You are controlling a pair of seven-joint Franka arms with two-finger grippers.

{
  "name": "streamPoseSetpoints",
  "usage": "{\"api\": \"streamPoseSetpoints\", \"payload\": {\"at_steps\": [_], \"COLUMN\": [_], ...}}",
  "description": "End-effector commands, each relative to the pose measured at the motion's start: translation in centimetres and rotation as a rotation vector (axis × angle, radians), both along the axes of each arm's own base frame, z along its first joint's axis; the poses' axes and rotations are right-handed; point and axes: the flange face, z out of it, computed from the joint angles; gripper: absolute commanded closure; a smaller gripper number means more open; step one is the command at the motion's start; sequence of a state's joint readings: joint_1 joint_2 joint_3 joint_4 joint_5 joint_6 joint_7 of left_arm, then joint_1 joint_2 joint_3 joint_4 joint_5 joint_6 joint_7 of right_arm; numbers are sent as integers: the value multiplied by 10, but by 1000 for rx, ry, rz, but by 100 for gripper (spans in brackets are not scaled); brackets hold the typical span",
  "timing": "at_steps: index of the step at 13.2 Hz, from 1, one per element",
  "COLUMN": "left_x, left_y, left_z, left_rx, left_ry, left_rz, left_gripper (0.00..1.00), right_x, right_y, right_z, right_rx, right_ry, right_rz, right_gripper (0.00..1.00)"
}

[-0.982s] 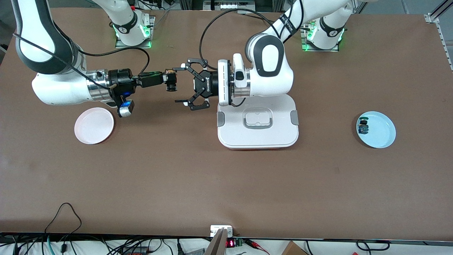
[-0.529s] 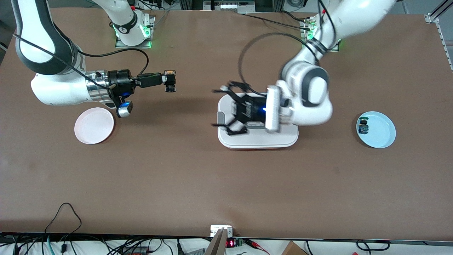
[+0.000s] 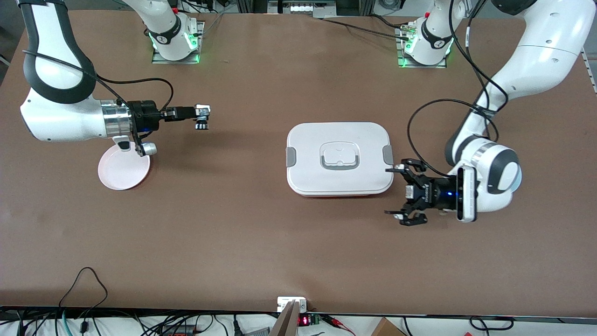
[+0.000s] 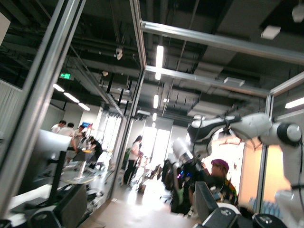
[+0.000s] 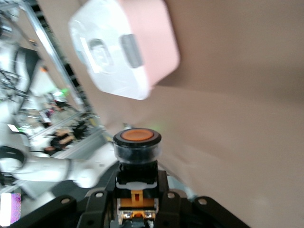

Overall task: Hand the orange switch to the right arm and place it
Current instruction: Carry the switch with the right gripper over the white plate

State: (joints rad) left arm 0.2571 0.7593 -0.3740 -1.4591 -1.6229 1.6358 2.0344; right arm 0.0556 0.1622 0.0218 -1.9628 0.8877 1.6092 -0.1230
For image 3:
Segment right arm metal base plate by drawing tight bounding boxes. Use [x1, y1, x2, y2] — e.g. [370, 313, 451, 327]
[151, 21, 205, 65]

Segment white lidded storage box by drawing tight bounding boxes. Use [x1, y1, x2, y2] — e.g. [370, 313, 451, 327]
[285, 122, 395, 198]

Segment black coiled floor cable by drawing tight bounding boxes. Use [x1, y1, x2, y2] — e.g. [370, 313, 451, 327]
[468, 316, 515, 331]

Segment white power strip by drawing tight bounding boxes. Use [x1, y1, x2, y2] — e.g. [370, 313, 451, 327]
[268, 0, 337, 15]

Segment red clip test leads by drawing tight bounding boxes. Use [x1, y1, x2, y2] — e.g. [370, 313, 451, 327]
[323, 315, 356, 336]

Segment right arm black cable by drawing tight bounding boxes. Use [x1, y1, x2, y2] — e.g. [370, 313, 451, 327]
[22, 49, 175, 113]

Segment pink round plate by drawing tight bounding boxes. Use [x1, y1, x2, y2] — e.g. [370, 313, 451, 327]
[98, 142, 151, 191]

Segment black looped table cable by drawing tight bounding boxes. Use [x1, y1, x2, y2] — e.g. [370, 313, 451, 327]
[58, 267, 109, 311]

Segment black cable to base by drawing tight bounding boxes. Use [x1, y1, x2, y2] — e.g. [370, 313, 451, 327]
[321, 17, 412, 42]

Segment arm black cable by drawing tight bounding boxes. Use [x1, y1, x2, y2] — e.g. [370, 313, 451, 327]
[407, 0, 510, 179]
[22, 49, 175, 113]

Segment brown cardboard box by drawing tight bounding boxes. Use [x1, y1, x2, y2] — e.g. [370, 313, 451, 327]
[371, 317, 407, 336]

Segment aluminium camera mount post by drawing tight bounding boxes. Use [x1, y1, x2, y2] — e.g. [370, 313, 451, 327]
[269, 297, 308, 336]

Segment orange push-button switch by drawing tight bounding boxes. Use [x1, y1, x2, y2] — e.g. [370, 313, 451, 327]
[194, 104, 211, 132]

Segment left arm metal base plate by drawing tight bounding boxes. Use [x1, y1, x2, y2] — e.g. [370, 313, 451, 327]
[396, 25, 449, 69]

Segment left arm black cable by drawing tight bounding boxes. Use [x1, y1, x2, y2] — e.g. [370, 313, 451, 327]
[407, 0, 510, 179]

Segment aluminium frame profile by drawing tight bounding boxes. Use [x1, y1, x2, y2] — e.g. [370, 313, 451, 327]
[581, 44, 597, 94]

